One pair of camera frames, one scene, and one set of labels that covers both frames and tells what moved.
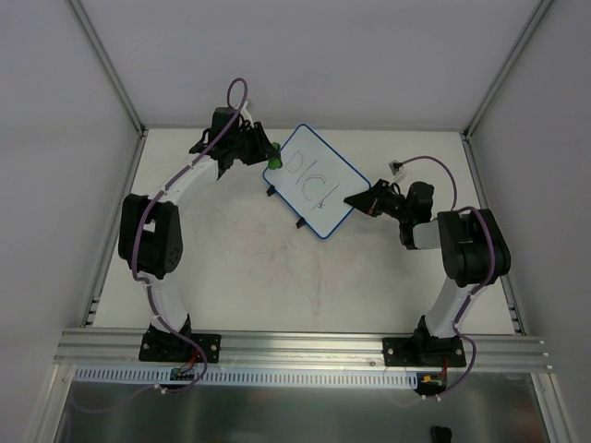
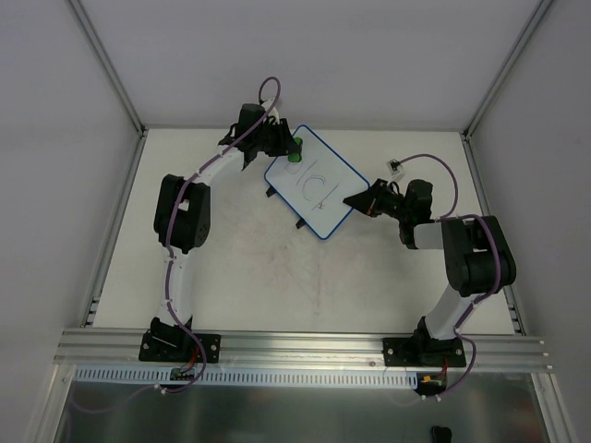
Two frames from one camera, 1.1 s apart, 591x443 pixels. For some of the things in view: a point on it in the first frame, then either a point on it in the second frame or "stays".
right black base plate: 426,352 stays
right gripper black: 378,199 stays
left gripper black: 255,142 to 280,139
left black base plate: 167,347 stays
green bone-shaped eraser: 276,162 to 295,157
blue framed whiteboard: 315,182 stays
